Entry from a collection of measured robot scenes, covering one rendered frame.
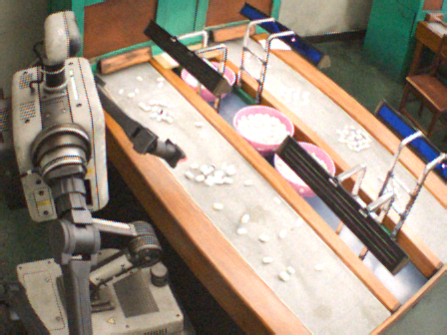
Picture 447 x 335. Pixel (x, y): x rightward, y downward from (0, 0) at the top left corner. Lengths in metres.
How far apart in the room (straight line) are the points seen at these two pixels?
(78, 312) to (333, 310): 0.96
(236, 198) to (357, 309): 0.68
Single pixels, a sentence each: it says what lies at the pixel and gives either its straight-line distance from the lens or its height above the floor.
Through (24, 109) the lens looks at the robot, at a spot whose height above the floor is 1.45.
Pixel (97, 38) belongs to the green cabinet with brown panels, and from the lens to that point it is 2.44.
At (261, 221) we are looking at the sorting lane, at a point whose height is 0.74.
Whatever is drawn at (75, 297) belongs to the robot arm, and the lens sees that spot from 1.04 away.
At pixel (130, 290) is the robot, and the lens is 1.95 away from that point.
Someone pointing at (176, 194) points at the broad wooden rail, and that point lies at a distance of 1.89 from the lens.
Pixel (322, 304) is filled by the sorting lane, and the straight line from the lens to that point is 1.70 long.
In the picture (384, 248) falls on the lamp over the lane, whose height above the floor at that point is 1.08.
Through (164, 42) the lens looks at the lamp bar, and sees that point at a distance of 2.18.
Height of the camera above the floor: 2.13
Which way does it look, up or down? 43 degrees down
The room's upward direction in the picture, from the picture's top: 9 degrees clockwise
